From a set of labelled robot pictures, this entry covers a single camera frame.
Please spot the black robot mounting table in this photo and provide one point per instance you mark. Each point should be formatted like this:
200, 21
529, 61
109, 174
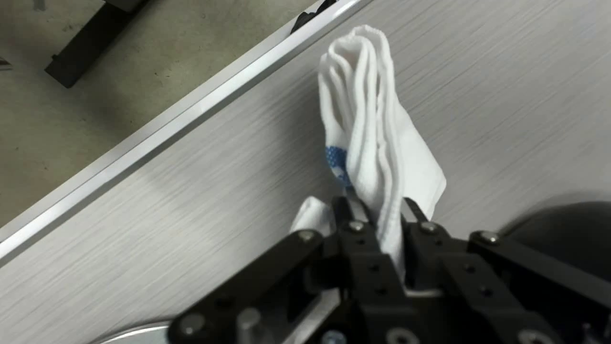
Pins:
92, 40

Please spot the glass pot lid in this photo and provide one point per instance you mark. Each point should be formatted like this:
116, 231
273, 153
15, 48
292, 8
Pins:
145, 333

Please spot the white cloth blue stripe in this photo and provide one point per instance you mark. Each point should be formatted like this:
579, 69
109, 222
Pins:
370, 143

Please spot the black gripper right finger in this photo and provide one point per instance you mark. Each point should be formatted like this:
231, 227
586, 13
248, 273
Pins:
500, 290

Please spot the black cooking pot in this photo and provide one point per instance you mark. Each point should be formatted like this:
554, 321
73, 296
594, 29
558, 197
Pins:
577, 233

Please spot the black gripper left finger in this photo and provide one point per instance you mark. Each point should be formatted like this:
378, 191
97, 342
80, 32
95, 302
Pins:
309, 287

